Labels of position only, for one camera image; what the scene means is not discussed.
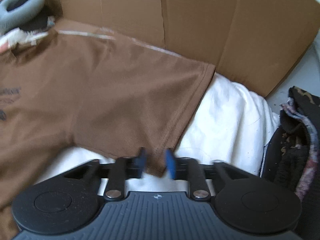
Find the brown t-shirt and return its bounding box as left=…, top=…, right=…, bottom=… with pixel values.
left=1, top=30, right=215, bottom=239

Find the black patterned clothes pile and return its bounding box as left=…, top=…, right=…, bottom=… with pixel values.
left=260, top=86, right=319, bottom=239

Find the cream bear print blanket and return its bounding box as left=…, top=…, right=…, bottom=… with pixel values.
left=0, top=27, right=281, bottom=197

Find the brown cardboard sheet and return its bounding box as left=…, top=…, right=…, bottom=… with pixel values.
left=46, top=0, right=319, bottom=96

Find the grey neck pillow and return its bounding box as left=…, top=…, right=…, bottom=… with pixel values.
left=1, top=0, right=45, bottom=35

